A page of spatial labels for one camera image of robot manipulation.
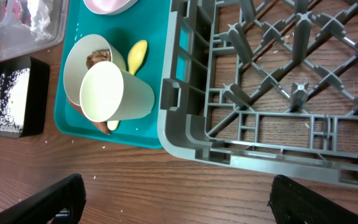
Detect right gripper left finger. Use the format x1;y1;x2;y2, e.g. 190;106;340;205
0;174;86;224

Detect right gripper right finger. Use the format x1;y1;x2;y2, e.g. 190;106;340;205
268;175;358;224

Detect orange carrot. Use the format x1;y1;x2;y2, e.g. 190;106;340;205
67;99;110;135

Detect pale green cup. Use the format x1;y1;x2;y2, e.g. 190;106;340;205
80;61;155;122

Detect white rice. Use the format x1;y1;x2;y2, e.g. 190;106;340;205
0;68;30;133

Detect pale green bowl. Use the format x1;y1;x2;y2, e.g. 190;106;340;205
63;34;127;106

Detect brown food scraps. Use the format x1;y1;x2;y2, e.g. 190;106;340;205
86;49;111;69

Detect white napkin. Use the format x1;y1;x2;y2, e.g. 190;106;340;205
27;0;62;41

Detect red foil wrapper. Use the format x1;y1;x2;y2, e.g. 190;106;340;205
12;0;31;26

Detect pink plate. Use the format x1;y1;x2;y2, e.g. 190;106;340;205
83;0;138;15

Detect grey dishwasher rack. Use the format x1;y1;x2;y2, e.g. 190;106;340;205
157;0;358;188

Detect black plastic tray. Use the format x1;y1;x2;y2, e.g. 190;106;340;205
0;55;50;138

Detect yellow plastic spoon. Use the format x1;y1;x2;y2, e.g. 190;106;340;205
106;39;149;132

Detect clear plastic bin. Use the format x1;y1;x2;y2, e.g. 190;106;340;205
0;0;69;60

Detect teal plastic tray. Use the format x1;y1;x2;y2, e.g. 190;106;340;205
54;0;173;149

